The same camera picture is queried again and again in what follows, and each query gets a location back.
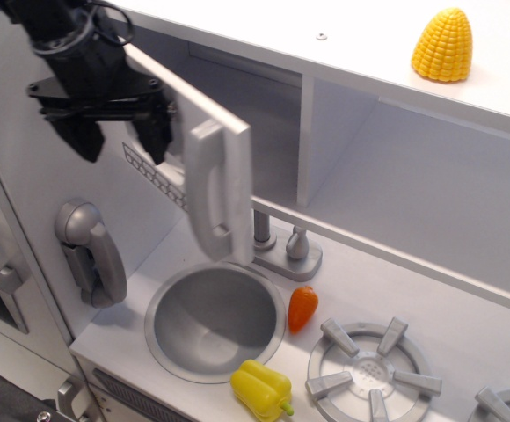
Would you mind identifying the silver sink bowl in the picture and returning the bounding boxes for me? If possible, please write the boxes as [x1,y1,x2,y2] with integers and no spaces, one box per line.
[144,263,286,384]

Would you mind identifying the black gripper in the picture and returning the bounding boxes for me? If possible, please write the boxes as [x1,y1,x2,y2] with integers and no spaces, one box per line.
[26,34,172,165]

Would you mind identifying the yellow toy bell pepper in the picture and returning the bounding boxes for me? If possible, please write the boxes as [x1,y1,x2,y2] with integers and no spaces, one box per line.
[229,360,295,421]

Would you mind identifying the yellow toy corn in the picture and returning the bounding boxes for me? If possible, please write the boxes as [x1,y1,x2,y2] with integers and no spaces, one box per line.
[411,7,473,83]

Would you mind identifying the grey toy faucet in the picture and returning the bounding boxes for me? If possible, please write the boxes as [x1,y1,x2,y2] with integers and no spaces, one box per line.
[253,211,323,282]

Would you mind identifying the grey stove burner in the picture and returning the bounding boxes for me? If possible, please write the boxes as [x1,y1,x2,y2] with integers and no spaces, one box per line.
[469,387,510,422]
[306,317,442,421]

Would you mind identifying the white microwave door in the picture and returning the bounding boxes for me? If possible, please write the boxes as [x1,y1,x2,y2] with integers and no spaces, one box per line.
[125,45,254,265]

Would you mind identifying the silver oven door handle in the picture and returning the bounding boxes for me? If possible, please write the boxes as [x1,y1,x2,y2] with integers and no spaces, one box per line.
[57,381,89,421]

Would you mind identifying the grey toy telephone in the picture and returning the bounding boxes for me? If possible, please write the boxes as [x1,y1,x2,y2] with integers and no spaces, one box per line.
[55,199,127,309]

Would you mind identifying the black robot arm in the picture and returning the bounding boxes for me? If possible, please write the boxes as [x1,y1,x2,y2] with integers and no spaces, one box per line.
[0,1,172,164]

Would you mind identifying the orange toy carrot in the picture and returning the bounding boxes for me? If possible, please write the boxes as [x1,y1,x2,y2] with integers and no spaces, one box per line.
[288,286,319,334]

